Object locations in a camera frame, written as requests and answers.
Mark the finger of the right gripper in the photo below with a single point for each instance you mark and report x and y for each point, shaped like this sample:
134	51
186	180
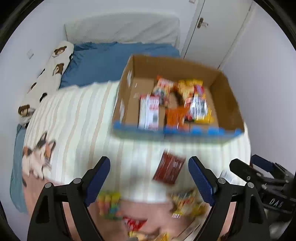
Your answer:
274	169
246	172

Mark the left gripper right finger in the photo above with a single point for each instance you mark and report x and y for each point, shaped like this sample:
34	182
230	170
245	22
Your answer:
249	220

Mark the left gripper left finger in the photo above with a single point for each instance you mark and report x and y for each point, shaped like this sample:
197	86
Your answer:
48	220

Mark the yellow cartoon snack bag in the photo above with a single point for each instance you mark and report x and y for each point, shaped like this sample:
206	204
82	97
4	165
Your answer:
187	203

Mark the dark red snack packet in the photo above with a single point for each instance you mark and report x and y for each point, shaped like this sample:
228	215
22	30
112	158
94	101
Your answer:
169	168

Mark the colourful candy ball bag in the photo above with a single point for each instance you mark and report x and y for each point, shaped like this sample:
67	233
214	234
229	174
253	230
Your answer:
109	205

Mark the small red snack packet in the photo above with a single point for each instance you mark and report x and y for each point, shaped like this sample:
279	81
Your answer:
134	224

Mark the white grey barcode snack packet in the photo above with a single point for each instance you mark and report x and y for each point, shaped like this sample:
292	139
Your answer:
228	176

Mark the yellow noodle snack bag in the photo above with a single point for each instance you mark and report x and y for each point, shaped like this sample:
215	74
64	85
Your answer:
193	97

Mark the egg yolk pastry packet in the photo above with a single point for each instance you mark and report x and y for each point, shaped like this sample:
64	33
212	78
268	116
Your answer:
140	236

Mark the white red boxed snack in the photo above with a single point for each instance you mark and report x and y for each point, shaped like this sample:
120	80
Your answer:
149	113

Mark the panda orange snack packet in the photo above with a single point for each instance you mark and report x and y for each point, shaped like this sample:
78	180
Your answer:
162	89

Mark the white door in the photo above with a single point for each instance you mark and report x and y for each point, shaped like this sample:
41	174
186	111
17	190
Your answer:
210	45

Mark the white bear long pillow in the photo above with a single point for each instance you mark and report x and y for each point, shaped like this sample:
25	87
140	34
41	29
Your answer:
47	82

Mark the blue bed sheet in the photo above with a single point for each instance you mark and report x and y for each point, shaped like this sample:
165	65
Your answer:
89	63

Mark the grey white pillow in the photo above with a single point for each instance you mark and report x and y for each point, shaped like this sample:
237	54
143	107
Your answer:
126	28

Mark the metal door handle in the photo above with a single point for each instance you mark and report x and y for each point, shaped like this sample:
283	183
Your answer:
202	23

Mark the wall light switch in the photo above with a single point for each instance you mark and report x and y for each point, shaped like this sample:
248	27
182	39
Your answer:
30	54

